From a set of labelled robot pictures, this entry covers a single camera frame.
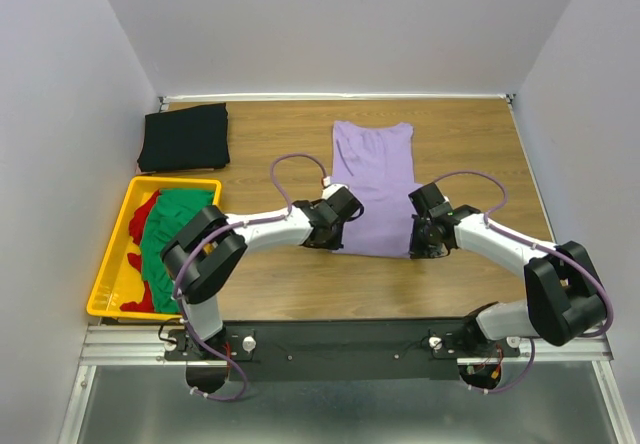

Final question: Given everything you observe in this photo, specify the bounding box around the purple t shirt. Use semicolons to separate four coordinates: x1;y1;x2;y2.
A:
332;121;421;258

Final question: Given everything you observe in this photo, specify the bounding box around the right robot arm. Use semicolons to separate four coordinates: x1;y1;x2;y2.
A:
410;202;612;356

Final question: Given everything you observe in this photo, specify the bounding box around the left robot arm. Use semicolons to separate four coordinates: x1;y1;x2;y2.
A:
160;184;364;359

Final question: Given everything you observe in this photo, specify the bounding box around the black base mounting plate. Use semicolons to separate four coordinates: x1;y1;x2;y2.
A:
164;318;520;390

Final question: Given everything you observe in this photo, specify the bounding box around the folded black t shirt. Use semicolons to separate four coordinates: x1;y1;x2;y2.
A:
137;103;230;173

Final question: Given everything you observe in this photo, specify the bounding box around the green t shirt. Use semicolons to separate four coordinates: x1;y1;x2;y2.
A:
139;189;215;314

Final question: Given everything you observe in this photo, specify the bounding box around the red t shirt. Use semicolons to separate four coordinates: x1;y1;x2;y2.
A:
119;191;160;313

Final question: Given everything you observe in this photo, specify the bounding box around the yellow plastic bin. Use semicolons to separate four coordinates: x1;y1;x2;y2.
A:
86;176;222;321

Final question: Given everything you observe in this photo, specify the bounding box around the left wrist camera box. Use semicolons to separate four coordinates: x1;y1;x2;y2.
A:
321;183;345;200

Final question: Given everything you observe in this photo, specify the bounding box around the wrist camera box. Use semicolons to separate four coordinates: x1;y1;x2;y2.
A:
408;182;453;219
321;183;345;200

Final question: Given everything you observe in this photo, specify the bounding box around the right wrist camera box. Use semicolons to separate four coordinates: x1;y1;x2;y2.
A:
408;182;453;219

